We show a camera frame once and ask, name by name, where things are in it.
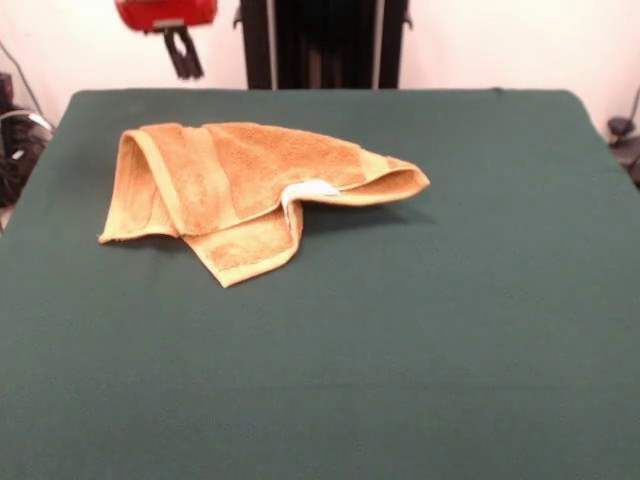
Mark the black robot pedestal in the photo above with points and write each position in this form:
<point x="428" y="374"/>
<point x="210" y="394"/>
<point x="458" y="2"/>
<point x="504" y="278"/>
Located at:
<point x="325" y="45"/>

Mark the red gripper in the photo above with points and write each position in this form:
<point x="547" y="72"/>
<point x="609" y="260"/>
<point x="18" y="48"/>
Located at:
<point x="165" y="12"/>

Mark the yellow-orange terry towel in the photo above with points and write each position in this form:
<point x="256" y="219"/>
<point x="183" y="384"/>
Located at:
<point x="240" y="170"/>

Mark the dark green table cloth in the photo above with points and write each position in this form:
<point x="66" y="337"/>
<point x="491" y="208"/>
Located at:
<point x="150" y="375"/>

